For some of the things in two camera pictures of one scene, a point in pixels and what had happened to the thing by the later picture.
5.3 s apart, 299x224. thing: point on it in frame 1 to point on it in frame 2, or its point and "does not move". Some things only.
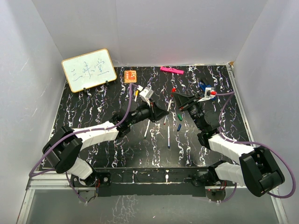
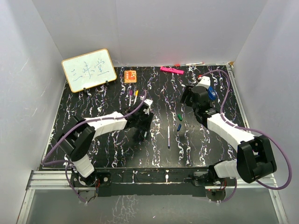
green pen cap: x=180 y=118 does not move
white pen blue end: x=168 y=137 does not move
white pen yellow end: x=136 y=93 does not move
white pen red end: x=168 y=108 to x=194 y=63
